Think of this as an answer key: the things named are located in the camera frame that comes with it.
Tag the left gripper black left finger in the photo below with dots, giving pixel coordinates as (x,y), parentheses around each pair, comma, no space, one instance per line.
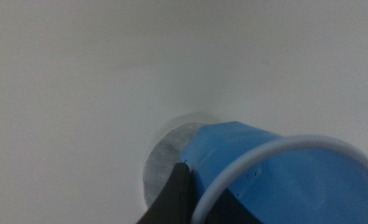
(176,196)

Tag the round grey cup mat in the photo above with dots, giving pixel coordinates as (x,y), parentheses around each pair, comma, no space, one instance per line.
(161,168)

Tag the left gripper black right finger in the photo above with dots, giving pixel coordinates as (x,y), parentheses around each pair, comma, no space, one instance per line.
(229,210)

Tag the blue plastic cup white rim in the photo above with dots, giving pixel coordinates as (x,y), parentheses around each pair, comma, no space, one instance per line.
(227,146)

